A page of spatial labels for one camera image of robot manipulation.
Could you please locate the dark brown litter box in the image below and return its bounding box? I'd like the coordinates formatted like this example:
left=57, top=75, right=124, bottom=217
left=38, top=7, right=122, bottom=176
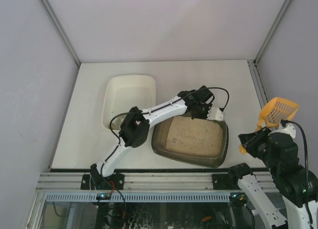
left=151, top=114, right=229, bottom=168

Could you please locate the yellow litter scoop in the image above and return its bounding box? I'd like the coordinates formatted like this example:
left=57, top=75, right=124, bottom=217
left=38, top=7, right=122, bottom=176
left=239, top=97, right=299, bottom=160

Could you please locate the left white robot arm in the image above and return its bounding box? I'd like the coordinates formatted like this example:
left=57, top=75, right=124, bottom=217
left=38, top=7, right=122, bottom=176
left=90, top=86, right=215, bottom=189

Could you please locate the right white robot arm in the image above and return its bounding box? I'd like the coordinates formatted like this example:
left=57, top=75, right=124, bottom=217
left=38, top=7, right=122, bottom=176
left=229, top=128, right=318, bottom=229

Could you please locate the white plastic tray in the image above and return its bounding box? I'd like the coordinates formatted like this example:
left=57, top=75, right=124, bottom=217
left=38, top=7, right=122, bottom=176
left=102, top=75, right=156, bottom=130

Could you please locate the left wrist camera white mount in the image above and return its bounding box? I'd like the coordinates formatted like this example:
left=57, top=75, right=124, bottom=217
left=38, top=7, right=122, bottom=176
left=207, top=107, right=224, bottom=121

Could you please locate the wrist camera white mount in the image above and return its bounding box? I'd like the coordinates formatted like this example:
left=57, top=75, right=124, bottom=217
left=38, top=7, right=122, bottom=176
left=273, top=123, right=296, bottom=139
left=207, top=107, right=224, bottom=121

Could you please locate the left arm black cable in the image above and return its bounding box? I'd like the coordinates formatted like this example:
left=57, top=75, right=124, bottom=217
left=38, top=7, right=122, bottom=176
left=108, top=86, right=230, bottom=140

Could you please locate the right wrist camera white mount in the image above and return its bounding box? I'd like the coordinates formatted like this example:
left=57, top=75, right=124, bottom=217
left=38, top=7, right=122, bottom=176
left=273, top=123, right=296, bottom=139

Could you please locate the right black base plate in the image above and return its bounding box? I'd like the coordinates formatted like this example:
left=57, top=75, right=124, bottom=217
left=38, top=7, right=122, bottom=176
left=212, top=174, right=240, bottom=190

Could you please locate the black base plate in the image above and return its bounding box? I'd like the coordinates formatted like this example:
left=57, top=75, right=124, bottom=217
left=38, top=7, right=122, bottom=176
left=80, top=173, right=125, bottom=190
left=212, top=174, right=240, bottom=190

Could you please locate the right aluminium side rail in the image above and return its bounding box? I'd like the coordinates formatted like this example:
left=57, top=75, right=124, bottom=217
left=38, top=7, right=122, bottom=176
left=247, top=60, right=270, bottom=108

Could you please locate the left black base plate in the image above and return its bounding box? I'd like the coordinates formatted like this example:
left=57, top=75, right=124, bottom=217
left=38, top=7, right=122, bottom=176
left=80, top=173, right=125, bottom=190

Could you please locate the aluminium front rail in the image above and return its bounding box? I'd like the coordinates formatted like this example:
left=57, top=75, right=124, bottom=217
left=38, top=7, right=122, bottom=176
left=36, top=170, right=286, bottom=192

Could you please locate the grey slotted cable duct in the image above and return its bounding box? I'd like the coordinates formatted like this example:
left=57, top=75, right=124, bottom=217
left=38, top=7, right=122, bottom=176
left=46, top=192, right=231, bottom=203

